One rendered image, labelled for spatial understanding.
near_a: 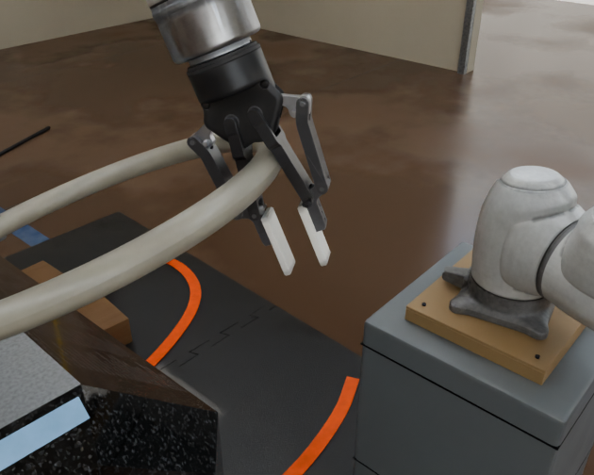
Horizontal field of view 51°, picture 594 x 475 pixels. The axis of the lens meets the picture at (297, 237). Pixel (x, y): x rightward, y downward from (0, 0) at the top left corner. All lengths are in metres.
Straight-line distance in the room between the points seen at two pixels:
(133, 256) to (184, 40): 0.20
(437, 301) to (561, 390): 0.27
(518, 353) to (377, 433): 0.39
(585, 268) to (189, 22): 0.70
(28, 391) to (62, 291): 0.58
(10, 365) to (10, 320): 0.61
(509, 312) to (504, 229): 0.17
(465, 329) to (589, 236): 0.31
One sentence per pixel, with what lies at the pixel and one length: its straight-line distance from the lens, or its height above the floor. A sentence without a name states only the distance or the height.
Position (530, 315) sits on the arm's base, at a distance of 1.23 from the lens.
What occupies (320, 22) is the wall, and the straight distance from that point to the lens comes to 6.48.
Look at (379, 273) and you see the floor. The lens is 2.80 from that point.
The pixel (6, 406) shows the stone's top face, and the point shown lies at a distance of 1.07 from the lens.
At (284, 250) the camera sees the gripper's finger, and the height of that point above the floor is 1.22.
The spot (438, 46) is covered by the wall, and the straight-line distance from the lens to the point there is 5.77.
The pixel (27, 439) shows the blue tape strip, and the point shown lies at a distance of 1.04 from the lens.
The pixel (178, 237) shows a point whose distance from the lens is 0.52.
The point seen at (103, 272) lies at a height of 1.30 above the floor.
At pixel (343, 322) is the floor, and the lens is 2.51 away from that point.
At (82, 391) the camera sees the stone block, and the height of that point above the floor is 0.86.
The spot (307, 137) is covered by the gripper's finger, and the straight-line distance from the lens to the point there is 0.61.
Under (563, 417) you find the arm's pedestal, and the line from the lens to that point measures 1.14.
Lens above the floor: 1.58
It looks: 31 degrees down
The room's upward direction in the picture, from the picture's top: straight up
